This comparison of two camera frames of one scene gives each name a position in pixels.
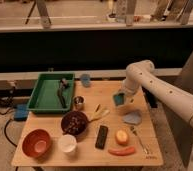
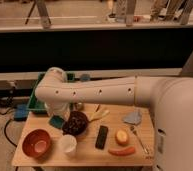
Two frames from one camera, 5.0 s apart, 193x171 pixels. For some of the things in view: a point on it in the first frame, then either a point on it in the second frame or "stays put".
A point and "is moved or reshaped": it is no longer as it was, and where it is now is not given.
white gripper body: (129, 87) → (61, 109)
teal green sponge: (119, 98) is moved or reshaped
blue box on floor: (21, 112) stays put
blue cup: (85, 79) stays put
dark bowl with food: (74, 122) stays put
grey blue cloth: (132, 118) stays put
